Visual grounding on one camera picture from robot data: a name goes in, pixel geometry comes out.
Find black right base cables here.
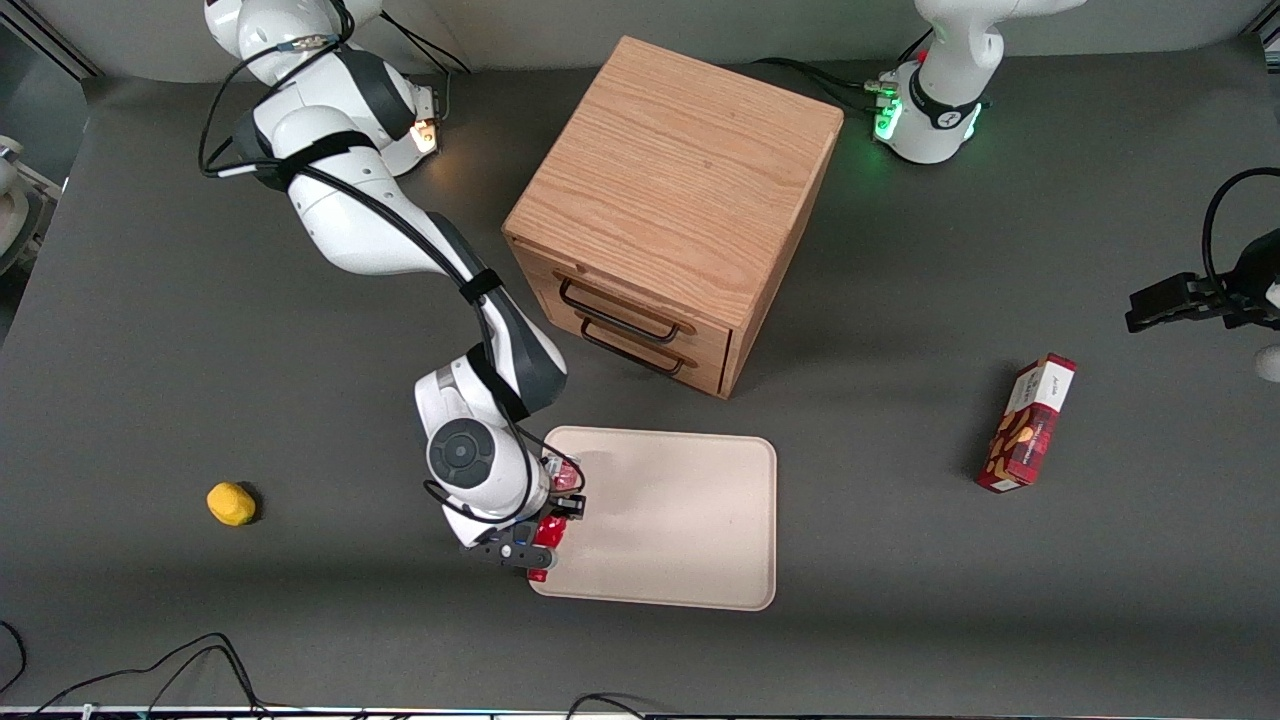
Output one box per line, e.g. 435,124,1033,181
380,12,476,129

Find wooden drawer front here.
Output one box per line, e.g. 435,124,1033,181
512,242,737,367
545,300,732,398

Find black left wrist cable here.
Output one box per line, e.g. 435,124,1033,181
1203,167,1280,293

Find beige rectangular tray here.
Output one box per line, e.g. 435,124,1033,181
527,426,779,612

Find black left base cables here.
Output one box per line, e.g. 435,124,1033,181
750,28,936,117

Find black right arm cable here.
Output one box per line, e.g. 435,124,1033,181
197,0,589,526

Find aluminium frame rail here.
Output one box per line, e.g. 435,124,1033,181
1240,0,1280,49
0,0,103,81

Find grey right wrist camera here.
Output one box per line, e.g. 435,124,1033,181
459,520,560,572

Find black looped floor cable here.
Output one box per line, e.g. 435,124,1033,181
28,632,273,717

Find white round background object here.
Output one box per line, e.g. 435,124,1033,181
0,135,61,277

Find yellow lemon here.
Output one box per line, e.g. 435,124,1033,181
207,482,258,528

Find wooden drawer cabinet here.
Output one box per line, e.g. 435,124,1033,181
502,36,845,401

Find black base cables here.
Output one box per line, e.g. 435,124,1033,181
750,28,936,117
380,12,476,129

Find black metal drawer handle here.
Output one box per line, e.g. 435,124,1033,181
578,317,693,379
557,275,697,345

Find red snack box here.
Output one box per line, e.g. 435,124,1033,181
976,353,1078,494

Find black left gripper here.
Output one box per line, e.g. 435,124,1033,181
1125,228,1280,334

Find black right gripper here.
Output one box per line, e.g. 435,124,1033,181
500,493,588,550

